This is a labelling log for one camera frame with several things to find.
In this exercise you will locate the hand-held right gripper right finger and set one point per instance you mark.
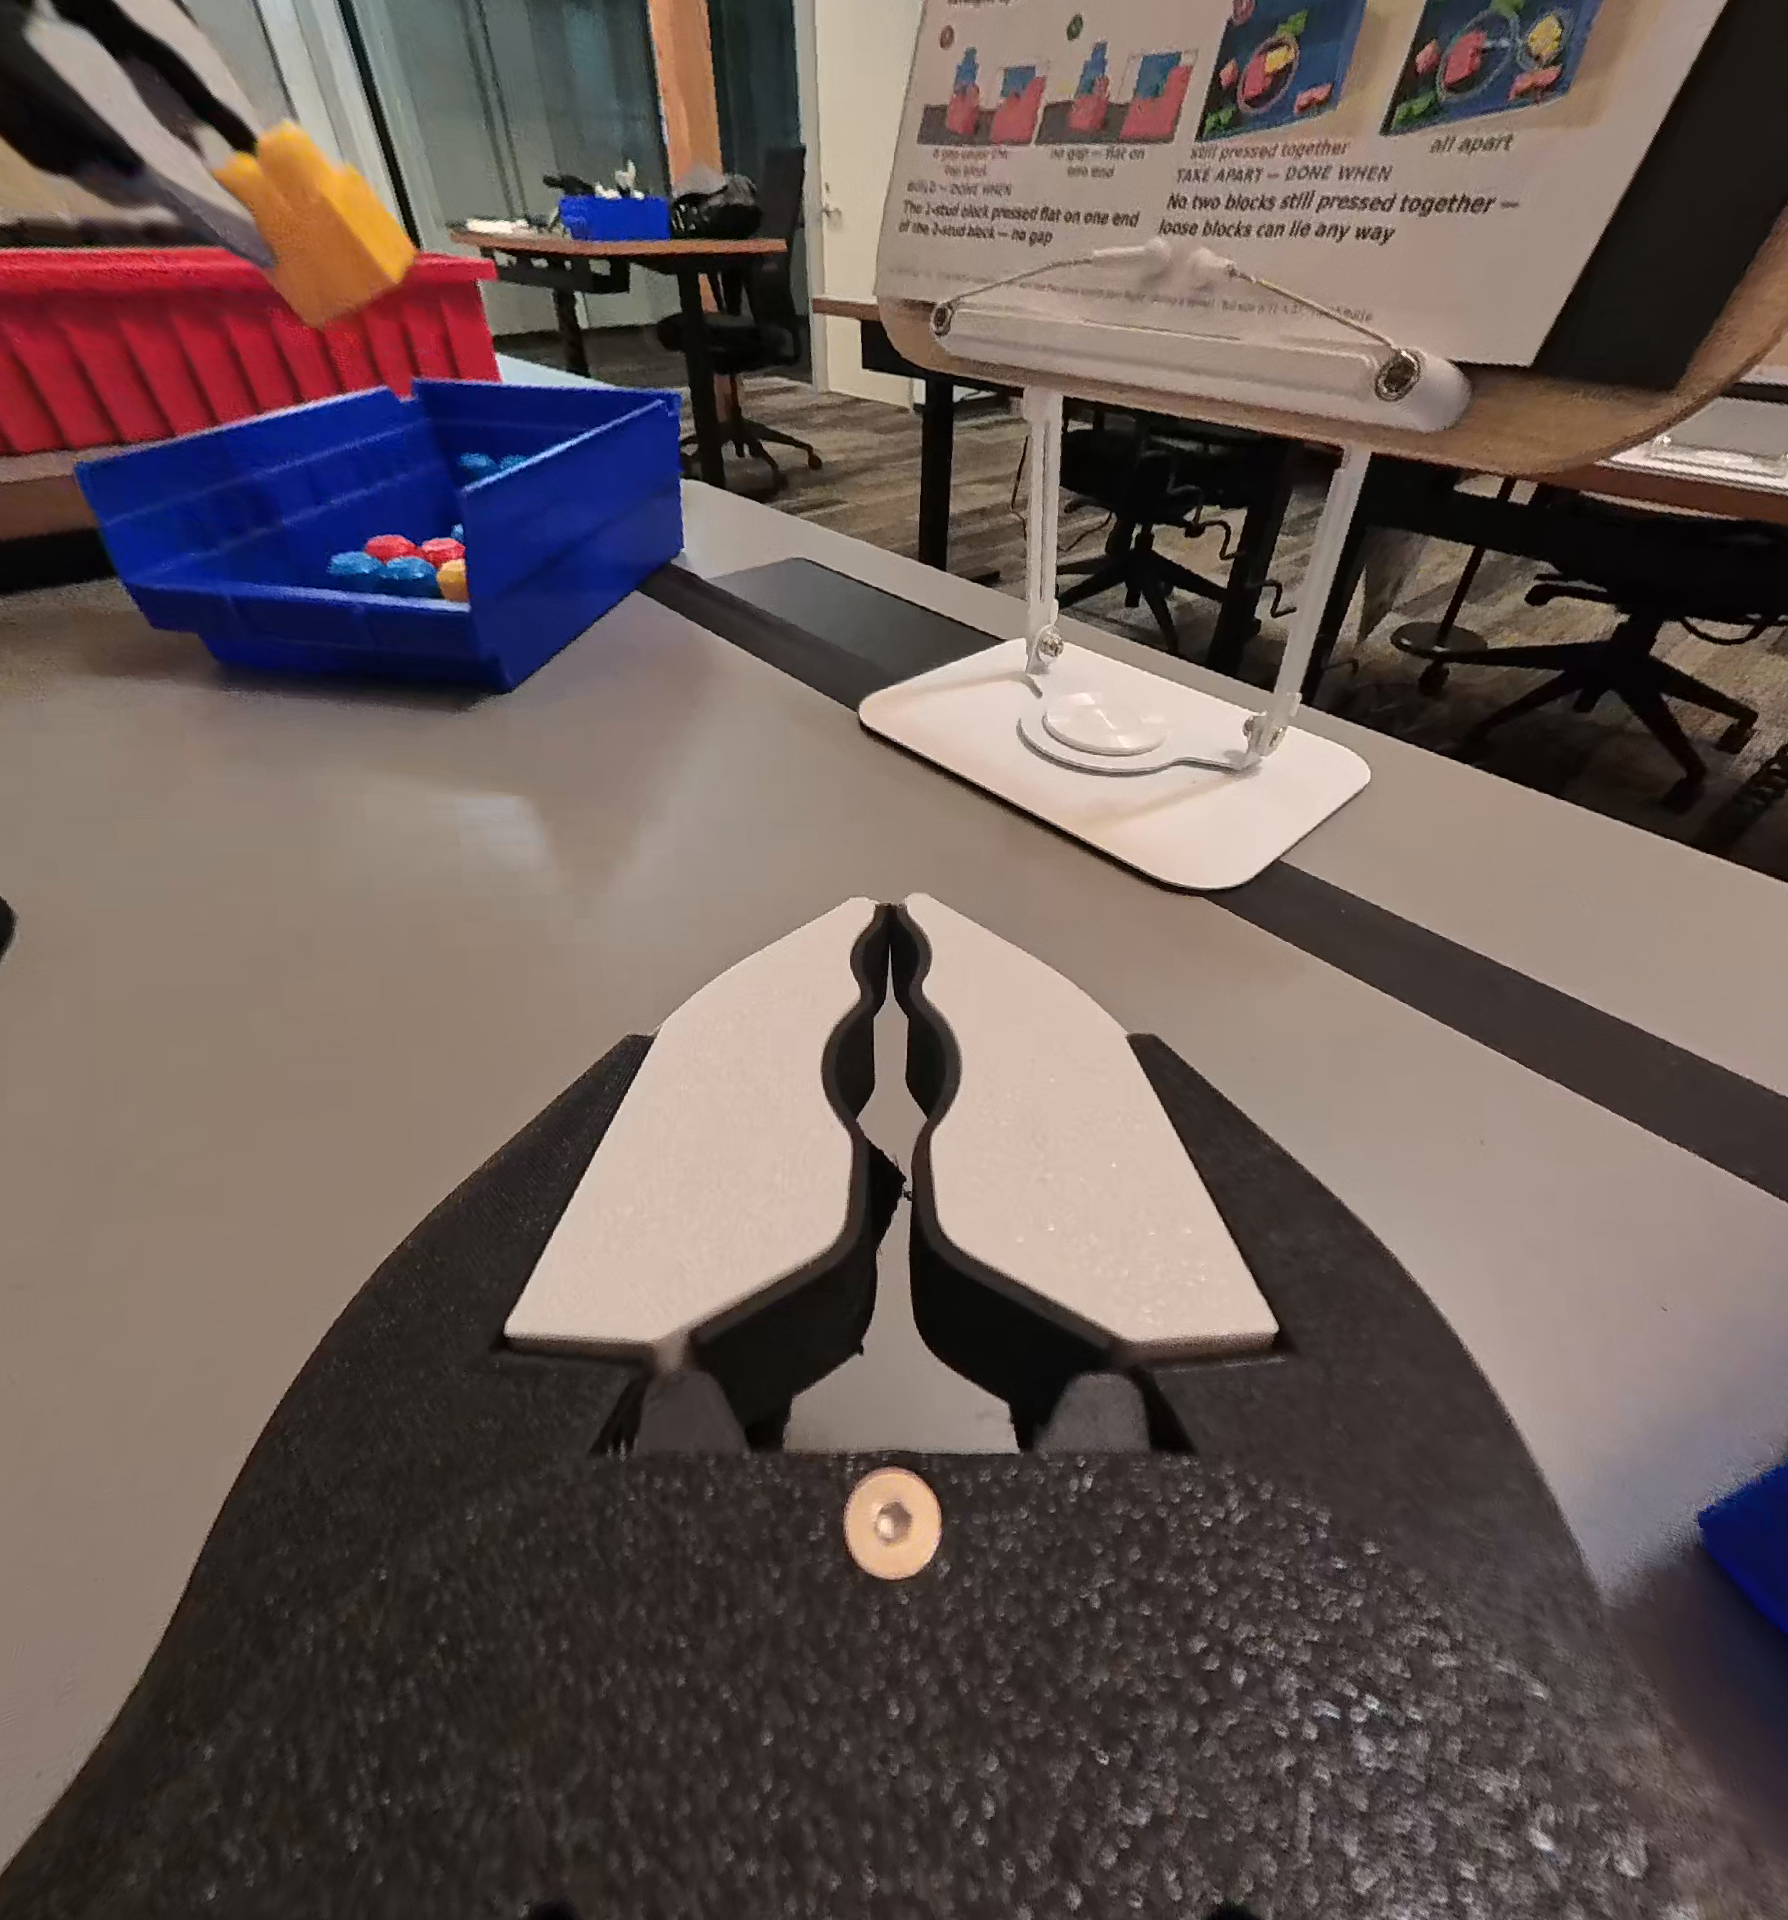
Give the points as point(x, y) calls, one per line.
point(1090, 1171)

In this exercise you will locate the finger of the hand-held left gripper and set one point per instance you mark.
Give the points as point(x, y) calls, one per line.
point(160, 173)
point(183, 69)

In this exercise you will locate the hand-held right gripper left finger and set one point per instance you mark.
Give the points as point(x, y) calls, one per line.
point(684, 1171)

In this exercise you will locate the yellow single-stud block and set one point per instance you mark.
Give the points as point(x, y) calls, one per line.
point(347, 248)

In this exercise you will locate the pile of colourful toy blocks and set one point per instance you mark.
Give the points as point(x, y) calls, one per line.
point(407, 567)

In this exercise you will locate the red plastic bin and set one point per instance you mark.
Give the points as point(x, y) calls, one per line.
point(160, 352)

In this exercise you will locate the wooden edged desk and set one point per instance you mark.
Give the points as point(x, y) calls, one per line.
point(1779, 495)
point(9, 504)

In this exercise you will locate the white document stand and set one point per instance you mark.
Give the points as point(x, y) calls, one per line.
point(1134, 796)
point(1736, 458)

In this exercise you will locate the wooden top desk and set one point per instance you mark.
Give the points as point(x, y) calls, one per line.
point(609, 245)

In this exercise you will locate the black bag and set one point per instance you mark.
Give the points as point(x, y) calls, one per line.
point(714, 207)

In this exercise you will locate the black office chair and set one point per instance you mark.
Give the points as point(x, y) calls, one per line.
point(1614, 601)
point(1150, 510)
point(736, 339)

